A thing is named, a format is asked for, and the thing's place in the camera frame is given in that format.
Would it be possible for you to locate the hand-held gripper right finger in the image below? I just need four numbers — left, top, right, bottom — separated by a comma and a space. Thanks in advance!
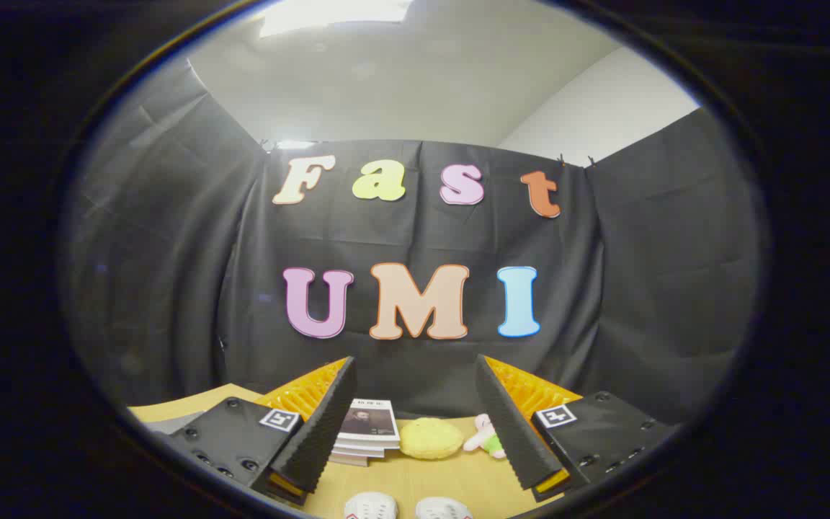
476, 355, 679, 503

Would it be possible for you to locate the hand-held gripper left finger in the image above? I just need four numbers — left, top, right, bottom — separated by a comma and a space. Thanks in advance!
169, 355, 358, 507

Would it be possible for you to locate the white shoe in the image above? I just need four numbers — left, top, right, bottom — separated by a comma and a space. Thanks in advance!
344, 492, 398, 519
415, 496, 473, 519

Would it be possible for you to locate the pink and green plush toy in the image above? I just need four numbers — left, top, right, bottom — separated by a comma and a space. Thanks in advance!
463, 413, 508, 460

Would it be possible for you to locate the plain white book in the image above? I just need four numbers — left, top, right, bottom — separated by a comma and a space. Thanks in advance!
332, 439, 388, 458

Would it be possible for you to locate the white portrait cover book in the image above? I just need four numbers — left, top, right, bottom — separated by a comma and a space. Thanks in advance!
336, 399, 401, 443

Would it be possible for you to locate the yellow round plush toy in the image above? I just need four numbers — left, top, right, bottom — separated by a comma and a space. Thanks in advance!
399, 417, 465, 461

